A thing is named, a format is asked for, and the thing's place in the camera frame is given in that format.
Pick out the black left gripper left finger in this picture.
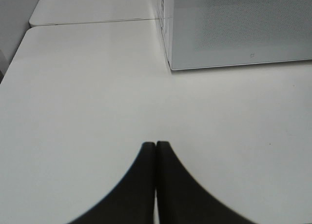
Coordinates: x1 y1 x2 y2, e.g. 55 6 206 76
71 142 156 224

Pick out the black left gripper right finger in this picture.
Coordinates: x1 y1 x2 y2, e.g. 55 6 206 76
156 141 245 224

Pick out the white microwave oven body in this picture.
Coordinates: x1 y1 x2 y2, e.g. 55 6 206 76
154 0 312 71

